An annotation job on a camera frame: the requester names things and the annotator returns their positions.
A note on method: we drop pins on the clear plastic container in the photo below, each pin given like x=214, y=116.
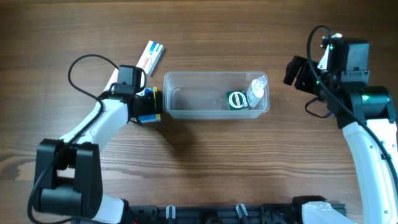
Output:
x=202, y=95

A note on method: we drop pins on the white blue Panadol box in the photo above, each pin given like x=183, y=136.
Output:
x=150, y=57

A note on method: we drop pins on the green square small box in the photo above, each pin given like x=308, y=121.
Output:
x=237, y=100

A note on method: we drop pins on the blue yellow VapoDrops box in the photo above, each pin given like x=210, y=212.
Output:
x=152, y=98

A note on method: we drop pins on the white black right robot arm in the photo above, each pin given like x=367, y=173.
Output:
x=366, y=115

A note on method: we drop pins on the white Hansaplast box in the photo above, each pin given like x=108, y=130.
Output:
x=112, y=81

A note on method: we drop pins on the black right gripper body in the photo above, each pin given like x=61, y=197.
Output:
x=309, y=81

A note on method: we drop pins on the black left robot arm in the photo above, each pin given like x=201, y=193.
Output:
x=68, y=179

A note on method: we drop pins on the white bottle clear cap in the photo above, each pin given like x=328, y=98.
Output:
x=256, y=91

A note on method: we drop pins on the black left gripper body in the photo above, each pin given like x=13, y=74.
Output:
x=147, y=104

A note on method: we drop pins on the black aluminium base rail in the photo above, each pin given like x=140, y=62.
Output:
x=268, y=213

